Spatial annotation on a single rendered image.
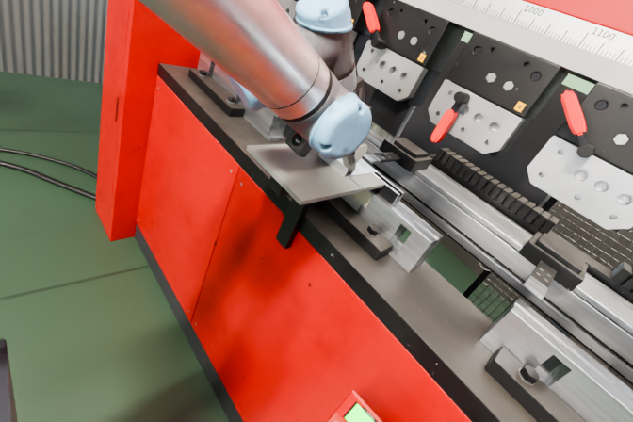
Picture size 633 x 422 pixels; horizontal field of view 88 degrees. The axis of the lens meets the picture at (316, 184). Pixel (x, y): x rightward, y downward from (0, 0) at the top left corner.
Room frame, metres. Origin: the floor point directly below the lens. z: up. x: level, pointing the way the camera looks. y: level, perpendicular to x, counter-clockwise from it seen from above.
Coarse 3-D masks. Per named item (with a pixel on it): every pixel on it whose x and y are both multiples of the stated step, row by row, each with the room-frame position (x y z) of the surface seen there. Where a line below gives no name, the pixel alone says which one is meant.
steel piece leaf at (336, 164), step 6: (324, 156) 0.67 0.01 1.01; (330, 162) 0.66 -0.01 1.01; (336, 162) 0.65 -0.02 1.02; (342, 162) 0.69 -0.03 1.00; (336, 168) 0.64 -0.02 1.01; (342, 168) 0.64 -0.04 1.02; (360, 168) 0.71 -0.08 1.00; (342, 174) 0.63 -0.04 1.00; (348, 174) 0.65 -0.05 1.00; (354, 174) 0.66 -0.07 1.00; (360, 174) 0.68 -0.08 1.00
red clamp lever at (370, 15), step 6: (366, 6) 0.75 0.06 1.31; (372, 6) 0.76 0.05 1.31; (366, 12) 0.75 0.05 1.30; (372, 12) 0.74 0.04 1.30; (366, 18) 0.74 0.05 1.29; (372, 18) 0.74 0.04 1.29; (372, 24) 0.73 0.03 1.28; (378, 24) 0.74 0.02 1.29; (372, 30) 0.73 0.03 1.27; (378, 30) 0.74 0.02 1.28; (378, 36) 0.73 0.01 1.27; (372, 42) 0.72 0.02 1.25; (378, 42) 0.71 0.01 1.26; (384, 42) 0.73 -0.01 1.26; (378, 48) 0.72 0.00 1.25; (384, 48) 0.74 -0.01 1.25
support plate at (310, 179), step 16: (272, 160) 0.56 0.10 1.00; (288, 160) 0.59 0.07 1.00; (304, 160) 0.62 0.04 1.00; (320, 160) 0.66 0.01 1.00; (272, 176) 0.52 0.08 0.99; (288, 176) 0.53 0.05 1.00; (304, 176) 0.56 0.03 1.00; (320, 176) 0.59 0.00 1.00; (336, 176) 0.62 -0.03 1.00; (352, 176) 0.65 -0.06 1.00; (368, 176) 0.69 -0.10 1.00; (288, 192) 0.49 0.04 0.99; (304, 192) 0.50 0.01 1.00; (320, 192) 0.53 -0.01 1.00; (336, 192) 0.55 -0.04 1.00; (352, 192) 0.59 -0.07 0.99
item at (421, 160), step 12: (384, 144) 0.93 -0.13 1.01; (396, 144) 0.92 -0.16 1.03; (408, 144) 0.94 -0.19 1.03; (372, 156) 0.81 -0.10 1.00; (384, 156) 0.85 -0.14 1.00; (396, 156) 0.89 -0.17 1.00; (408, 156) 0.88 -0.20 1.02; (420, 156) 0.91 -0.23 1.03; (408, 168) 0.87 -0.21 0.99; (420, 168) 0.91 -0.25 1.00
